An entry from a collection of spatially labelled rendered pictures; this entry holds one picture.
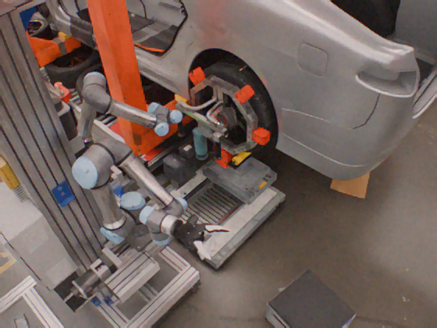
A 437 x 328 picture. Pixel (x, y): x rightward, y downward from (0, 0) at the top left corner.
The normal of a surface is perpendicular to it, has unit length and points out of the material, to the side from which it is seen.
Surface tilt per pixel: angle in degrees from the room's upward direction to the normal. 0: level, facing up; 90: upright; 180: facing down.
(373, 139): 91
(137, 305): 0
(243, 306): 0
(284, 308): 0
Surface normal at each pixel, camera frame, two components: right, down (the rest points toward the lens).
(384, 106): -0.07, 0.70
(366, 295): -0.04, -0.70
